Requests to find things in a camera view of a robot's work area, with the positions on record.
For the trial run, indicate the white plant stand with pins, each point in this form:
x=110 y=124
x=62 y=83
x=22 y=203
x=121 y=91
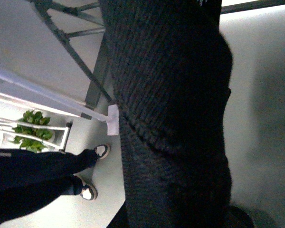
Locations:
x=60 y=134

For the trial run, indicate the white pole with base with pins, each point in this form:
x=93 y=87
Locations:
x=112 y=119

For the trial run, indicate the dark metal rack frame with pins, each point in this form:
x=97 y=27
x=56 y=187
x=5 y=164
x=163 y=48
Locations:
x=101 y=70

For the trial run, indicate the black white sneaker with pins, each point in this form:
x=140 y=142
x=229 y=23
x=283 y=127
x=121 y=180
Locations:
x=88 y=191
x=102 y=151

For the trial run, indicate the black white sneaker upper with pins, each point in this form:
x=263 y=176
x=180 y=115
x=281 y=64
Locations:
x=102 y=151

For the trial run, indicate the dark ribbed knit sweater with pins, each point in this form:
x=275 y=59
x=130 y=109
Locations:
x=171 y=69

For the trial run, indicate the person in black trousers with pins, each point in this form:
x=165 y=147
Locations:
x=30 y=181

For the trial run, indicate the black white sneaker lower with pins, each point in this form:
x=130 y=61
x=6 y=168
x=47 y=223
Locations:
x=88 y=191

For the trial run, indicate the green potted plant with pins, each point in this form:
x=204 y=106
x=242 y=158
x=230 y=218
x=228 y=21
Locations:
x=37 y=118

